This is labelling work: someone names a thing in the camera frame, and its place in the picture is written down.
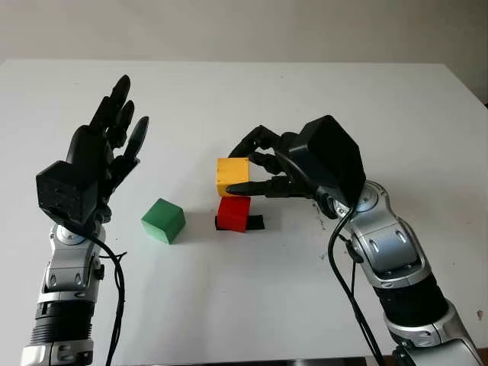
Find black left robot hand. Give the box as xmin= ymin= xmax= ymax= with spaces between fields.
xmin=66 ymin=74 xmax=150 ymax=225

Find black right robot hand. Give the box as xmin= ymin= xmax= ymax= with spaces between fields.
xmin=225 ymin=124 xmax=337 ymax=220

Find yellow block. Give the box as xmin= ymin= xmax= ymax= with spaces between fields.
xmin=216 ymin=157 xmax=251 ymax=198

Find red block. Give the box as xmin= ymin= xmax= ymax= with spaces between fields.
xmin=215 ymin=195 xmax=252 ymax=233

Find green block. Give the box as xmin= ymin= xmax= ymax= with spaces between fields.
xmin=140 ymin=197 xmax=187 ymax=245

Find black tape strip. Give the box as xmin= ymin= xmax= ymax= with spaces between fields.
xmin=213 ymin=214 xmax=265 ymax=232

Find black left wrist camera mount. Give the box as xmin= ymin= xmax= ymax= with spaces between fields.
xmin=35 ymin=160 xmax=101 ymax=230

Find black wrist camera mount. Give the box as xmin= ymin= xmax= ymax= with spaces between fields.
xmin=35 ymin=160 xmax=101 ymax=230
xmin=288 ymin=114 xmax=368 ymax=210

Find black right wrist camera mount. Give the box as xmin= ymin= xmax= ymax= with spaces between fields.
xmin=288 ymin=114 xmax=368 ymax=210

